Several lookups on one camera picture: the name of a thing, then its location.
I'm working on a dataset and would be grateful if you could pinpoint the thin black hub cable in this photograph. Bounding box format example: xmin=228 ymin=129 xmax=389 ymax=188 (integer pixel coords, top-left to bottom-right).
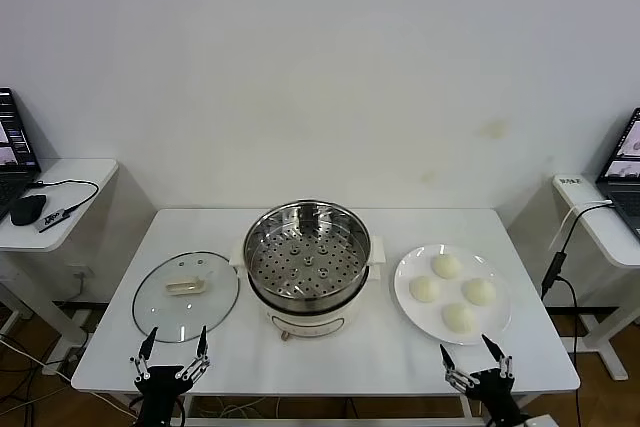
xmin=32 ymin=178 xmax=100 ymax=213

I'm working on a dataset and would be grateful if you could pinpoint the grey laptop with open screen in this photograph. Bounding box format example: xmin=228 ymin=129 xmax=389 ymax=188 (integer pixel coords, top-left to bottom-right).
xmin=596 ymin=106 xmax=640 ymax=238

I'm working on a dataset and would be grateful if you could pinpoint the glass pot lid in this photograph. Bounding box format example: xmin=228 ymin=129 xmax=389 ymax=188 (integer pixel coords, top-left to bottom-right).
xmin=132 ymin=251 xmax=241 ymax=344

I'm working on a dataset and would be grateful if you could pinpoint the black computer mouse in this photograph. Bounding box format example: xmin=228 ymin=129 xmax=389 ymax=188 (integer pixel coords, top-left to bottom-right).
xmin=10 ymin=194 xmax=47 ymax=227

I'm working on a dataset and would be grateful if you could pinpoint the black laptop with pink screen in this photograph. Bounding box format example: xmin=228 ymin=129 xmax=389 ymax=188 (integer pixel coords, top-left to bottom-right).
xmin=0 ymin=87 xmax=42 ymax=221

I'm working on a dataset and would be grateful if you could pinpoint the black cable with inline adapter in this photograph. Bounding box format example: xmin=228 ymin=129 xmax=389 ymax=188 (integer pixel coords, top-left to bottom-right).
xmin=541 ymin=199 xmax=615 ymax=427

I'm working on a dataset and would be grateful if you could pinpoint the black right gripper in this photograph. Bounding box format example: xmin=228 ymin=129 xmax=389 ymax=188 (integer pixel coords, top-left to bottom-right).
xmin=439 ymin=333 xmax=521 ymax=427

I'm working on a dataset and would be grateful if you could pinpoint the white round plate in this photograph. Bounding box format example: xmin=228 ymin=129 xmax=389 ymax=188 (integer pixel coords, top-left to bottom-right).
xmin=393 ymin=244 xmax=513 ymax=347

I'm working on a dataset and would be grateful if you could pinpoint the white side desk with mouse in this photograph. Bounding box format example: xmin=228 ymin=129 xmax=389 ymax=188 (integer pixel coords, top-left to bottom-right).
xmin=0 ymin=157 xmax=120 ymax=351

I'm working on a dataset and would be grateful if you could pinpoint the white side desk with label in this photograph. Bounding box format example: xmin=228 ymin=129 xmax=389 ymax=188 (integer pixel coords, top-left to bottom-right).
xmin=552 ymin=172 xmax=640 ymax=381

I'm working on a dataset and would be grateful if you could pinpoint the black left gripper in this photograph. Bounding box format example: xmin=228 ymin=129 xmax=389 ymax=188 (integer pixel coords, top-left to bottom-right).
xmin=128 ymin=325 xmax=213 ymax=427

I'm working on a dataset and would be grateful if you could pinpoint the grey usb hub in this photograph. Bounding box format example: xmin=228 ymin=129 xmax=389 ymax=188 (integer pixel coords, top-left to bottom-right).
xmin=38 ymin=207 xmax=71 ymax=234

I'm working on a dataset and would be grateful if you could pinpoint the perforated steel steamer basket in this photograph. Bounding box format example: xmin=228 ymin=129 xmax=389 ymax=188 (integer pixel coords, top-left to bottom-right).
xmin=243 ymin=200 xmax=374 ymax=301

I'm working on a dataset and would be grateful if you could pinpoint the cream electric cooking pot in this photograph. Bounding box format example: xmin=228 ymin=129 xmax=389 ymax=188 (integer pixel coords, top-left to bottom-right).
xmin=229 ymin=235 xmax=387 ymax=343

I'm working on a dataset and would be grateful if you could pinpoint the white steamed baozi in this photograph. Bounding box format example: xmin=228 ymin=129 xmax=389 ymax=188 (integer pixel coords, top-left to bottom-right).
xmin=431 ymin=253 xmax=462 ymax=279
xmin=441 ymin=302 xmax=477 ymax=335
xmin=460 ymin=277 xmax=498 ymax=307
xmin=408 ymin=275 xmax=442 ymax=304

